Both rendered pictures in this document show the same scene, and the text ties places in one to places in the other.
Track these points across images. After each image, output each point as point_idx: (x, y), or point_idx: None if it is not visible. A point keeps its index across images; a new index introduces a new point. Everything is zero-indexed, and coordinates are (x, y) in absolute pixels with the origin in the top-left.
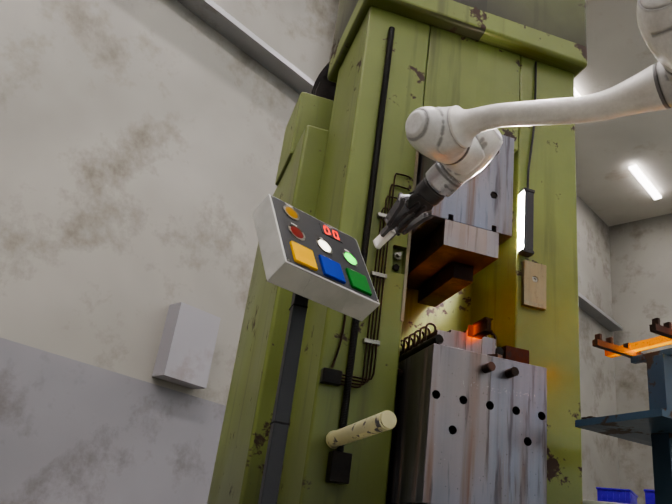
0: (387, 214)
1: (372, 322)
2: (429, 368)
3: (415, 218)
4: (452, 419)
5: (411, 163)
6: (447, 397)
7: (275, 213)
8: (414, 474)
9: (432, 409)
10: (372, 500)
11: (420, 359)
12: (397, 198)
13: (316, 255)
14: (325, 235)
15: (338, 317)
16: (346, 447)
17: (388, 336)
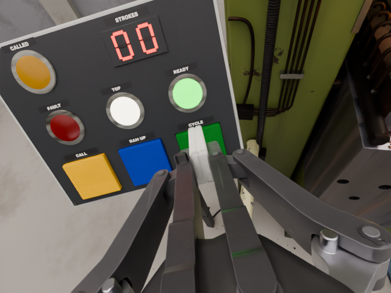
0: (146, 188)
1: (294, 52)
2: (345, 159)
3: (273, 198)
4: (358, 194)
5: None
6: (359, 184)
7: (12, 113)
8: (309, 188)
9: (332, 188)
10: (285, 164)
11: (349, 122)
12: (97, 265)
13: (115, 152)
14: (123, 67)
15: (245, 52)
16: (265, 144)
17: (322, 59)
